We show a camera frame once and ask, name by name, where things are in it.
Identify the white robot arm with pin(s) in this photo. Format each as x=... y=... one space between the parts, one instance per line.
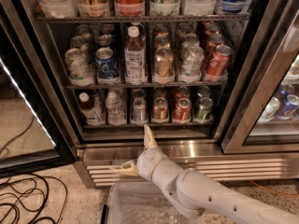
x=190 y=191

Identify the white green can right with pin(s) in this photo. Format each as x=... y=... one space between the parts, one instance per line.
x=190 y=70

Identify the clear water bottle behind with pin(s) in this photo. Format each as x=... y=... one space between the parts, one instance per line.
x=120 y=92

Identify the red can shelf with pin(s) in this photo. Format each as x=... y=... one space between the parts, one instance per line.
x=182 y=111
x=216 y=67
x=130 y=8

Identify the open fridge glass door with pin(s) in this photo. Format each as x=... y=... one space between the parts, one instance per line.
x=30 y=139

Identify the brown tea bottle bottom shelf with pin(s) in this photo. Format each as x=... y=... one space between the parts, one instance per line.
x=91 y=109

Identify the clear bottle top left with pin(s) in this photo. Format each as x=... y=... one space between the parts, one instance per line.
x=59 y=9

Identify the clear water bottle front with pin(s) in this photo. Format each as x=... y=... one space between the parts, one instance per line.
x=116 y=115

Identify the blue pepsi can middle shelf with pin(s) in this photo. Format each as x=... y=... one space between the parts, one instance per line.
x=107 y=66

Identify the white green can left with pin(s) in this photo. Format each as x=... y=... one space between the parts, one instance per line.
x=80 y=72

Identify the gold can top shelf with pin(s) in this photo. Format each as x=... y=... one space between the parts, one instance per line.
x=93 y=8

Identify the clear water bottle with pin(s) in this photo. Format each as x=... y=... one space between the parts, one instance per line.
x=116 y=115
x=120 y=92

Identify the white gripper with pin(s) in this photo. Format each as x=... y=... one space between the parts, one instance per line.
x=149 y=163

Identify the closed fridge right door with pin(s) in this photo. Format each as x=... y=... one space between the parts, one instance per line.
x=264 y=62

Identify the red can bottom shelf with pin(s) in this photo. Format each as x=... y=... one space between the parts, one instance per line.
x=182 y=111

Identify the red can top shelf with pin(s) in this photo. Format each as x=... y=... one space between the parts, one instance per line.
x=130 y=8

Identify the brown tea bottle shelf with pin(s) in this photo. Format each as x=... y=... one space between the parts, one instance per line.
x=91 y=109
x=135 y=60

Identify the wire shelf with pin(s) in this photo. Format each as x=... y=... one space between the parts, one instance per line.
x=178 y=18
x=145 y=85

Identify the brown tea bottle middle shelf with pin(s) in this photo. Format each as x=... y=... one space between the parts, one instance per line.
x=135 y=60

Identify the clear bottle top right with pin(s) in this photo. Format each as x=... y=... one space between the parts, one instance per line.
x=198 y=7

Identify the middle wire shelf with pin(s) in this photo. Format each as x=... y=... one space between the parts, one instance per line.
x=145 y=85

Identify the steel fridge bottom grille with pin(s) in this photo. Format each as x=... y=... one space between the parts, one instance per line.
x=96 y=163

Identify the red can middle shelf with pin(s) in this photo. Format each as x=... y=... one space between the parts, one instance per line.
x=216 y=67

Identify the green can bottom shelf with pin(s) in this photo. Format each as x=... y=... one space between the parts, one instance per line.
x=203 y=110

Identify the clear plastic bin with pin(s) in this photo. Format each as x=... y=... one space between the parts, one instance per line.
x=141 y=203

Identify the upper wire shelf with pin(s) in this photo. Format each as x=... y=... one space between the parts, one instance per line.
x=178 y=18

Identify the gold can shelf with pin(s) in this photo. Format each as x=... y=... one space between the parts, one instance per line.
x=160 y=112
x=93 y=8
x=163 y=65

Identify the silver can bottom shelf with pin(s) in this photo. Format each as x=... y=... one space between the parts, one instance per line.
x=140 y=115

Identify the gold can middle shelf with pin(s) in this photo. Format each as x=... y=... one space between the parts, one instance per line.
x=163 y=65

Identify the white green can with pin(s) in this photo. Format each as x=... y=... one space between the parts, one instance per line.
x=190 y=70
x=80 y=72

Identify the gold can bottom shelf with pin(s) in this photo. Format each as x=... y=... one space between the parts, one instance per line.
x=160 y=112

